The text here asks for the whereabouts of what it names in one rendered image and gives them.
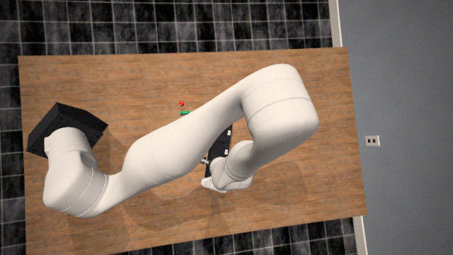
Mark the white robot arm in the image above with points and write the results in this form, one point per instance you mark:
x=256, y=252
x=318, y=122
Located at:
x=279, y=114

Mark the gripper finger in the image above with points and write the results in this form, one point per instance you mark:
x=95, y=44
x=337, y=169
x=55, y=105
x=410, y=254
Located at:
x=205, y=160

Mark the black rack of three bins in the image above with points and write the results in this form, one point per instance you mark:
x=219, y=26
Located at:
x=219, y=149

